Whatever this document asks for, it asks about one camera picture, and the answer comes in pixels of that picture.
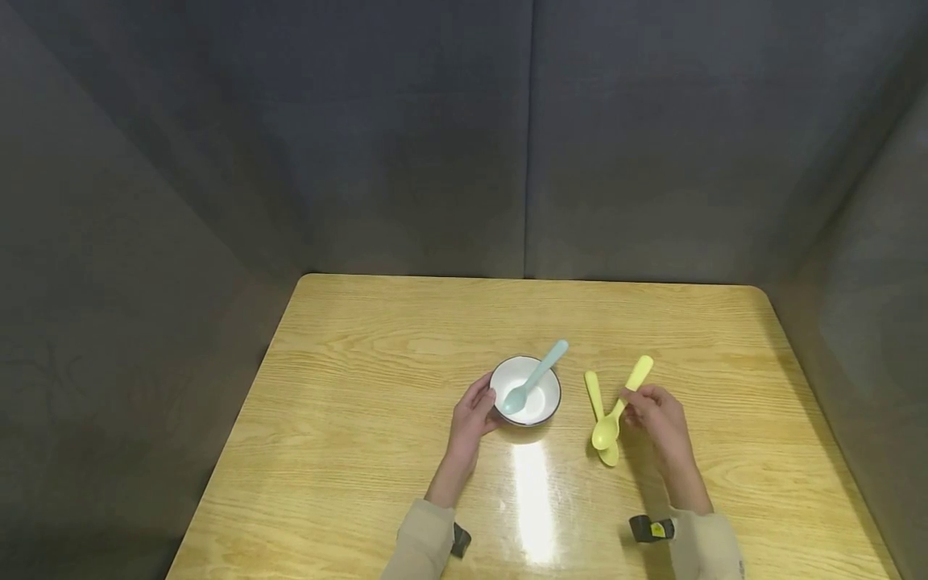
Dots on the black wrist band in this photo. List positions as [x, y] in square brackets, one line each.
[460, 540]
[651, 528]

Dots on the person's right thumb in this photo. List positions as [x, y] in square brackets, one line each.
[632, 416]

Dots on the person's left thumb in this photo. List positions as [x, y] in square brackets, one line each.
[493, 422]

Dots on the person's left forearm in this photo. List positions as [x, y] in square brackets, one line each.
[444, 515]

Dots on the light blue plastic spoon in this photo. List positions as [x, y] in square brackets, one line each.
[537, 375]

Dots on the person's right forearm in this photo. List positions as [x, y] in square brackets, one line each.
[699, 524]

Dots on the person's left fingers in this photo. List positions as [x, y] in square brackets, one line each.
[480, 387]

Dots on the white bowl with dark rim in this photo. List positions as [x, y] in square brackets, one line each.
[544, 393]

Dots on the person's left hand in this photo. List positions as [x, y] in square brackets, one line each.
[467, 427]

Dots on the yellow plastic spoon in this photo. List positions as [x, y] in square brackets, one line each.
[594, 392]
[606, 431]

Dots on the person's right fingers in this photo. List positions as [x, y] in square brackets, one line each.
[645, 394]

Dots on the person's right hand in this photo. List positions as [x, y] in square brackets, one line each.
[663, 427]

